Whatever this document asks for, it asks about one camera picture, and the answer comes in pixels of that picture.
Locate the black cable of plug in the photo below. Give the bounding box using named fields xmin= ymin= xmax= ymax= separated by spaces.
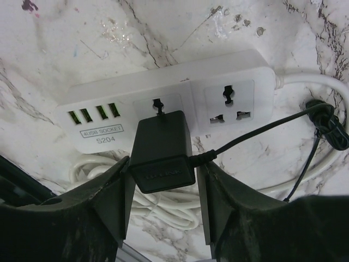
xmin=189 ymin=99 xmax=348 ymax=203

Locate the white power strip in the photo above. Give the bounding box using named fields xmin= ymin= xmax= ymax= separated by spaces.
xmin=55 ymin=50 xmax=276 ymax=154

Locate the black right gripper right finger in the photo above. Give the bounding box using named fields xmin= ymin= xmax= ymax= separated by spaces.
xmin=197 ymin=162 xmax=348 ymax=261

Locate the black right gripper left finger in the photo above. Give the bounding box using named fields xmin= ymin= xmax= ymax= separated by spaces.
xmin=1 ymin=157 xmax=134 ymax=261

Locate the black plug in strip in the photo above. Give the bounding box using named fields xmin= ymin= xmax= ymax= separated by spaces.
xmin=129 ymin=111 xmax=196 ymax=194

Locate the white power strip cord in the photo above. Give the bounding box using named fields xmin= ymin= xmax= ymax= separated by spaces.
xmin=68 ymin=69 xmax=349 ymax=230

